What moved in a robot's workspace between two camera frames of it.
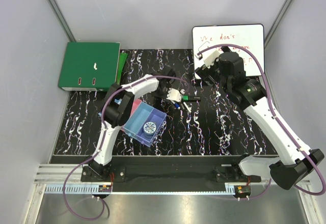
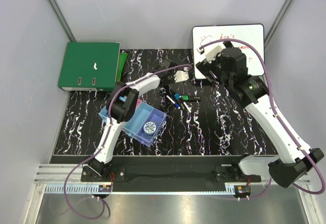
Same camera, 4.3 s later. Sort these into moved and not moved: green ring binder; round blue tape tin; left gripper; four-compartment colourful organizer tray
Moved: left gripper
Not moved: four-compartment colourful organizer tray; round blue tape tin; green ring binder
